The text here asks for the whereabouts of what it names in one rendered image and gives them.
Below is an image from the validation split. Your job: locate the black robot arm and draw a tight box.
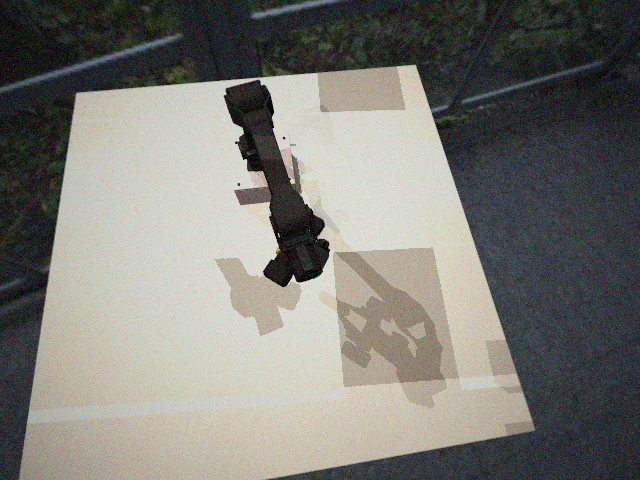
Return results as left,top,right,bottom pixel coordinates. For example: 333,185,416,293
223,79,330,283

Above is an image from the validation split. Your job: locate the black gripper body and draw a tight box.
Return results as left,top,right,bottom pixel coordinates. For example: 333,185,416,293
263,215,325,287

